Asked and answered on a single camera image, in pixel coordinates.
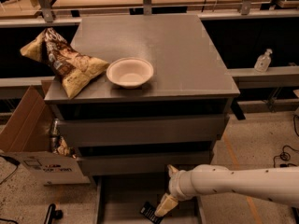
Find snack packets in box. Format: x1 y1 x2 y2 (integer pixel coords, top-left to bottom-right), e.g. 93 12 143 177
50 119 77 159

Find grey top drawer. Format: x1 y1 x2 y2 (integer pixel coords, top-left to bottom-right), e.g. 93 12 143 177
58 115 229 147

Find black floor cable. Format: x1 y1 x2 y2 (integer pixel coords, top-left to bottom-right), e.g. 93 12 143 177
0 154 21 186
273 112 299 174

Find dark blue rxbar wrapper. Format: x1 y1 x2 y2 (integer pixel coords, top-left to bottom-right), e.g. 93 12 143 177
140 202 163 224

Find grey drawer cabinet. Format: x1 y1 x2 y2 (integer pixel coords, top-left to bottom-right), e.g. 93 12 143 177
44 13 241 189

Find grey open bottom drawer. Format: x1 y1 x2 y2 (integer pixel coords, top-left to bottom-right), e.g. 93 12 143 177
94 173 207 224

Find black floor cable left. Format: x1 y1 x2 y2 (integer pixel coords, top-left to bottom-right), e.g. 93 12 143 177
0 154 21 186

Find white paper bowl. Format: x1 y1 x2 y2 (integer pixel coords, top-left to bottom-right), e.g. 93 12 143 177
107 58 154 89

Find yellow brown chip bag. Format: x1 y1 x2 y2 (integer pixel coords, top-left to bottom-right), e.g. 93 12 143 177
20 27 109 99

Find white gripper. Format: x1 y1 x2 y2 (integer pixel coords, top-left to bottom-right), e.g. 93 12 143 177
154 164 197 217

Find metal railing frame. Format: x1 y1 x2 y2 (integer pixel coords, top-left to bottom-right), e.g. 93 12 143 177
0 0 298 27

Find black tool on floor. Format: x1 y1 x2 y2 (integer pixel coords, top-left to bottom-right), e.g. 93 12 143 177
44 203 64 224

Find black floor cable right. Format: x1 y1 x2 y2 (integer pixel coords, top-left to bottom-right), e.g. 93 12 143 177
273 112 299 174

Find grey middle drawer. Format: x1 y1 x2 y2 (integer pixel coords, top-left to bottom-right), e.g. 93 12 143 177
77 151 213 176

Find clear hand sanitizer bottle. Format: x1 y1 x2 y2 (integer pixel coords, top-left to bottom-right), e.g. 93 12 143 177
254 49 273 72

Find open cardboard box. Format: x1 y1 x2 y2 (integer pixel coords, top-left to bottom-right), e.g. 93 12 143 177
0 86 90 185

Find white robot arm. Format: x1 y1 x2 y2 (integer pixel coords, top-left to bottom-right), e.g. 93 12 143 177
154 164 299 217

